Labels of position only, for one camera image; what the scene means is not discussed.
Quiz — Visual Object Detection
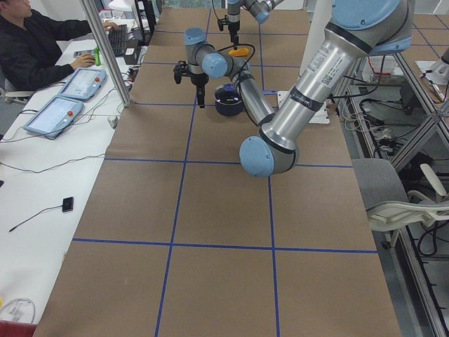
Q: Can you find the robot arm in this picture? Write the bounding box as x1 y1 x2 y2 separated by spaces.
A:
219 0 283 50
184 1 415 177

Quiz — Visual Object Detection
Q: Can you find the smartphone on desk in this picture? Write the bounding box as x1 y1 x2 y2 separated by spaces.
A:
73 49 95 58

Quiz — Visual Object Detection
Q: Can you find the dark blue saucepan purple handle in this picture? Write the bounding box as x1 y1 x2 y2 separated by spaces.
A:
214 84 243 117

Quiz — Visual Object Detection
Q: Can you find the glass pot lid purple knob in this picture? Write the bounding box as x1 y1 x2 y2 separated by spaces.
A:
214 84 242 106

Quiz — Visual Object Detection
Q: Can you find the far blue teach pendant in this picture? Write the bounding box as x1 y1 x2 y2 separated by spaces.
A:
58 67 107 102

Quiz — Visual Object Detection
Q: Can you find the blue teach pendant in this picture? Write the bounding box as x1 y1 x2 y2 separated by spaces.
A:
23 95 84 139
58 67 107 102

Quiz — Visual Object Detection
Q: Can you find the aluminium frame post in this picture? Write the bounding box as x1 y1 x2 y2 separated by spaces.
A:
80 0 131 107

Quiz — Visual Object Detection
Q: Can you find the near blue teach pendant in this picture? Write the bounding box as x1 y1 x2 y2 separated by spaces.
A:
23 95 84 139

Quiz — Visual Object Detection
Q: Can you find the black pad with cable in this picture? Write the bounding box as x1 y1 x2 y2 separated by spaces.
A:
8 197 74 232

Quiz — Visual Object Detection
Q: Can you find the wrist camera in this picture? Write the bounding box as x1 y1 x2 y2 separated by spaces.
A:
217 15 228 32
173 60 189 84

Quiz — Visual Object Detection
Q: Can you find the green bottle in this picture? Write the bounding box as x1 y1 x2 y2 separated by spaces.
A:
93 47 102 66

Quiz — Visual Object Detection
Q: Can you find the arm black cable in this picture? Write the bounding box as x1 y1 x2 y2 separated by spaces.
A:
216 43 256 92

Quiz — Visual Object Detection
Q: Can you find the black keyboard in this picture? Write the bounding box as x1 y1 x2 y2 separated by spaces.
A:
108 25 128 57

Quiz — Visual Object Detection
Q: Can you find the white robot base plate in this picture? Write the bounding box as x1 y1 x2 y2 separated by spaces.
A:
276 91 330 124

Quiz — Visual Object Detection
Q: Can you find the seated person in black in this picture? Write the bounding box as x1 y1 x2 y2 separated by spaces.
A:
0 0 121 93

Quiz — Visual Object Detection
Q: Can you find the brown paper table cover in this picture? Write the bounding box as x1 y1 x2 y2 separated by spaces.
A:
35 8 401 336

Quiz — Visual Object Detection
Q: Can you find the yellow toy corn cob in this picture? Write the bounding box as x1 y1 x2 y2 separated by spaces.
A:
229 47 250 58

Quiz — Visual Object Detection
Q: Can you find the grey office chair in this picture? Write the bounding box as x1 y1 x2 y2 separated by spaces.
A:
352 158 448 249

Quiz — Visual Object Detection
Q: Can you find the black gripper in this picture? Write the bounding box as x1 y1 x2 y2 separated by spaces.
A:
227 21 239 49
191 73 208 108

